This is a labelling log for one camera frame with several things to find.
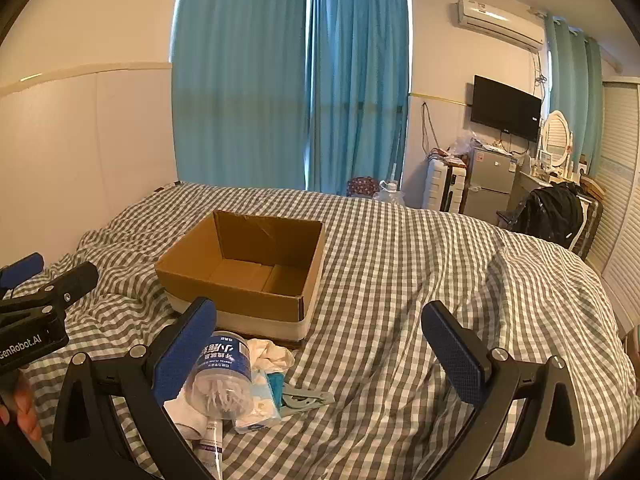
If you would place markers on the black wall television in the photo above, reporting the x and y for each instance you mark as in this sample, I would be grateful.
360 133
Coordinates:
505 107

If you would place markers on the white air conditioner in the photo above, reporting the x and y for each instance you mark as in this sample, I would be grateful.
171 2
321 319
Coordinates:
500 20

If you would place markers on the person's left hand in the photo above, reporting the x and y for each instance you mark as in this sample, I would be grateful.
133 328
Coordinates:
22 405

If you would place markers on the white oval mirror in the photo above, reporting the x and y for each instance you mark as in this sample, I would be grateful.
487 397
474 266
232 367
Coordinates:
557 137

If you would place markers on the white suitcase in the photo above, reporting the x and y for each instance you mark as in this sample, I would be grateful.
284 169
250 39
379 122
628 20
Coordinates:
442 185

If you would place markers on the brown cardboard box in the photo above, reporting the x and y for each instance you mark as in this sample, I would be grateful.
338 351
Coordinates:
250 280

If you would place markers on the white louvered wardrobe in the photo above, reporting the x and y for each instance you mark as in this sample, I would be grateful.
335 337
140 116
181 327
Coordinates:
620 200

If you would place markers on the dark floral bag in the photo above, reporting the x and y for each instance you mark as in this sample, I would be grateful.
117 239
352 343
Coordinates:
362 187

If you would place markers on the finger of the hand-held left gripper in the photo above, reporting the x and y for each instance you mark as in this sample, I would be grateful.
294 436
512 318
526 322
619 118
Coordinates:
22 267
75 280

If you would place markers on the small grey fridge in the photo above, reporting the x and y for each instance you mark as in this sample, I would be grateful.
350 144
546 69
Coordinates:
492 180

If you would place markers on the small clear bottle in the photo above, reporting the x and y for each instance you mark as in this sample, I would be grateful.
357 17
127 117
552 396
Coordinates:
210 445

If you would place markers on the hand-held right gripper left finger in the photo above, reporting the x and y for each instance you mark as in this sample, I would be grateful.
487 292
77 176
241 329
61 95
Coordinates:
185 350

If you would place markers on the narrow teal curtain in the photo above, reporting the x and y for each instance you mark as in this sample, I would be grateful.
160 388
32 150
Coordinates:
575 90

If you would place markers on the wide teal curtain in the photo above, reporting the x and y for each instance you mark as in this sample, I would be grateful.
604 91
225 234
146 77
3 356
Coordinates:
240 75

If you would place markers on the teal corner curtain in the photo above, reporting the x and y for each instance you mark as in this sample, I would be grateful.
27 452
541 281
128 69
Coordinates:
357 90

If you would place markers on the wooden chair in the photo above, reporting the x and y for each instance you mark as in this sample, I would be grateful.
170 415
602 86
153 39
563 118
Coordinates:
592 195

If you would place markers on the white cloth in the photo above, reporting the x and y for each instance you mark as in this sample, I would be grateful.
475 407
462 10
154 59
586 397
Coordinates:
270 355
185 412

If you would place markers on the white tissue packet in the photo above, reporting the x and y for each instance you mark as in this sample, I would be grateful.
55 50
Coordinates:
257 402

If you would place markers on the clear plastic bag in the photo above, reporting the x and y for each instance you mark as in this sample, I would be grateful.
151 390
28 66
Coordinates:
465 145

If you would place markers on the light green plastic tool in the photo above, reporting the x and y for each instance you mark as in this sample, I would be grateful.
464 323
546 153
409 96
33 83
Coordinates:
305 397

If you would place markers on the clear water jug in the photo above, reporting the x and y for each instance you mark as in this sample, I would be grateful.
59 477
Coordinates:
390 195

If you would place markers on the black jacket on chair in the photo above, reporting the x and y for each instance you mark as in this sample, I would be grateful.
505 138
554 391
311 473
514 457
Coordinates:
550 215

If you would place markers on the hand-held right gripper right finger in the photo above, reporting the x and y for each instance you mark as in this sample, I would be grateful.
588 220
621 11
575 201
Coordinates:
452 355

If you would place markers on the white dressing table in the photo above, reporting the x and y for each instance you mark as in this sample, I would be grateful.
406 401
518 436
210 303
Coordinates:
532 182

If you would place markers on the clear jar with blue label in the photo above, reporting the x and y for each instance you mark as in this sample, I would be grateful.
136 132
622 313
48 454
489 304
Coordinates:
220 375

